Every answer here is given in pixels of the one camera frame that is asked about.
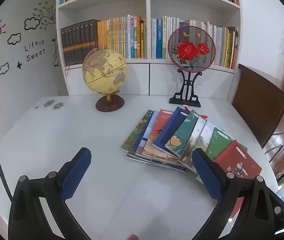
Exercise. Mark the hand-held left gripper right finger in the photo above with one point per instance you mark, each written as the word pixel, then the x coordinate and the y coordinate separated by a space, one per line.
pixel 205 172

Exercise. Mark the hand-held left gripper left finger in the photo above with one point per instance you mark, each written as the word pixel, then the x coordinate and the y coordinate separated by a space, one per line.
pixel 78 170

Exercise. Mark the yellow meadow cover book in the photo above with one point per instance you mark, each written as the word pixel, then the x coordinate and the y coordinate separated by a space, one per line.
pixel 208 130

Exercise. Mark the teal tulip cover book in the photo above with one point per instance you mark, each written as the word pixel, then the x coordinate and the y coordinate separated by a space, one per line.
pixel 181 136

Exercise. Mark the spread of picture books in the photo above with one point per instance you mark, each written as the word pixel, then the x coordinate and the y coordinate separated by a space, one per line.
pixel 171 140

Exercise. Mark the red poet cover book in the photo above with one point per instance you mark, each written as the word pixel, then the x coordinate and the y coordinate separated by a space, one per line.
pixel 160 123

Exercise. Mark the row of orange spine books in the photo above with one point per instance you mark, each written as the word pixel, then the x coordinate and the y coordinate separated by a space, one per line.
pixel 117 37

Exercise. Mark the rows of colourful shelf books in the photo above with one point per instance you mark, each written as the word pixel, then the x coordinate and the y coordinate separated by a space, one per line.
pixel 162 37

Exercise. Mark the red cartoon cover book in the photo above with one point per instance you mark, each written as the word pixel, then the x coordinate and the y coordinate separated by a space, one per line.
pixel 239 160

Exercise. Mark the dark blue cover book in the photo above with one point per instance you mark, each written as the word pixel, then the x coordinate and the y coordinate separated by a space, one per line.
pixel 173 128

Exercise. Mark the green floral cover book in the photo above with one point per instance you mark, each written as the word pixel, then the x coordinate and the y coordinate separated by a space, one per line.
pixel 133 135

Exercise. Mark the red tassel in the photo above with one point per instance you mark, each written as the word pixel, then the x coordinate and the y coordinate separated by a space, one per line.
pixel 186 109

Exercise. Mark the brown wooden cabinet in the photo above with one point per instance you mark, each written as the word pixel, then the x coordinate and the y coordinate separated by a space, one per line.
pixel 256 100

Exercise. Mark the yellow antique globe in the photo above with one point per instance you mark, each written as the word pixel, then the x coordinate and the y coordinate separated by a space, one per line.
pixel 102 70

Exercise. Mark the white bookshelf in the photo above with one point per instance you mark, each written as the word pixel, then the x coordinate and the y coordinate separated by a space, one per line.
pixel 132 80

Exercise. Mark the round embroidered flower fan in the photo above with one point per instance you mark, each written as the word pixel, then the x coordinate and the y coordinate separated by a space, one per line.
pixel 189 50

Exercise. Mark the row of dark hardcover volumes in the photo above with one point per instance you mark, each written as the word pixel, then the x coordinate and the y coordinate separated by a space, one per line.
pixel 77 42

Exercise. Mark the line-drawn animal wall sticker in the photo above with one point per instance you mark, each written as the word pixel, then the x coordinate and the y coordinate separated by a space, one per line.
pixel 56 57

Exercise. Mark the cloud wall sticker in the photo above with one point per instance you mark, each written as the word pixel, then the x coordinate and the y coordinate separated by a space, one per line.
pixel 14 39
pixel 32 23
pixel 4 69

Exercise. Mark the lettering wall sticker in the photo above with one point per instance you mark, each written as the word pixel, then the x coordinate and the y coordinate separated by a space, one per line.
pixel 28 47

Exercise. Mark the tree wall sticker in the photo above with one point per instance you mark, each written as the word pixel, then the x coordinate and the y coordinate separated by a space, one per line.
pixel 47 13

